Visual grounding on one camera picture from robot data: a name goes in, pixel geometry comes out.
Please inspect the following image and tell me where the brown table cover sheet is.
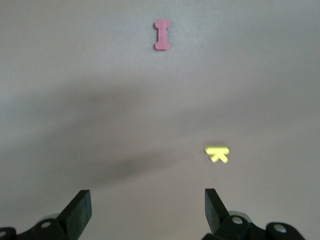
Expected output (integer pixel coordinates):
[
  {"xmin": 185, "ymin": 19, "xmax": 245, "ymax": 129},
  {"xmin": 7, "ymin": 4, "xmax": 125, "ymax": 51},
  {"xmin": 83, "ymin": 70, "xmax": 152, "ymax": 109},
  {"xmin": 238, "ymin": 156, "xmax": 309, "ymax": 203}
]
[{"xmin": 0, "ymin": 0, "xmax": 320, "ymax": 240}]

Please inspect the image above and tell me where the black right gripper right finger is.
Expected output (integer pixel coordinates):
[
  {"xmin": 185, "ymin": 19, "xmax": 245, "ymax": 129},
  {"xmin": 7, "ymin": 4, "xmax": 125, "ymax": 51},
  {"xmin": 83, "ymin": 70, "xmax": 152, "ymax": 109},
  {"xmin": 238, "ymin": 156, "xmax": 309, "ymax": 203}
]
[{"xmin": 201, "ymin": 187, "xmax": 308, "ymax": 240}]

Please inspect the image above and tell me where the yellow foam letter K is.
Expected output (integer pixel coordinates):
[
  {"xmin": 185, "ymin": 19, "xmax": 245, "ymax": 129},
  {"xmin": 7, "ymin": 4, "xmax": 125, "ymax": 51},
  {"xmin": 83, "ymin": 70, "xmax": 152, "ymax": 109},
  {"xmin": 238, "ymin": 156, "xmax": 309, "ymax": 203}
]
[{"xmin": 204, "ymin": 144, "xmax": 230, "ymax": 165}]

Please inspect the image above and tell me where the red foam letter I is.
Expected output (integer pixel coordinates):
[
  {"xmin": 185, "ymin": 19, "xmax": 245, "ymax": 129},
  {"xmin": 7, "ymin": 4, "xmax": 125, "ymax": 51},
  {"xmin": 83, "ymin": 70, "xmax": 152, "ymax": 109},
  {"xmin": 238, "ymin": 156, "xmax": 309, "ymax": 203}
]
[{"xmin": 153, "ymin": 19, "xmax": 171, "ymax": 52}]

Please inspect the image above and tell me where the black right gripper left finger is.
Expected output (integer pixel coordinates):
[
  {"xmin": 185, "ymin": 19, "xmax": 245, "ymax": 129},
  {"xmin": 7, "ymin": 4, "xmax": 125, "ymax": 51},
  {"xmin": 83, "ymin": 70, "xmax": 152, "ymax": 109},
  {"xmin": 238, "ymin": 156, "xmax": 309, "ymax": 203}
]
[{"xmin": 0, "ymin": 189, "xmax": 92, "ymax": 240}]

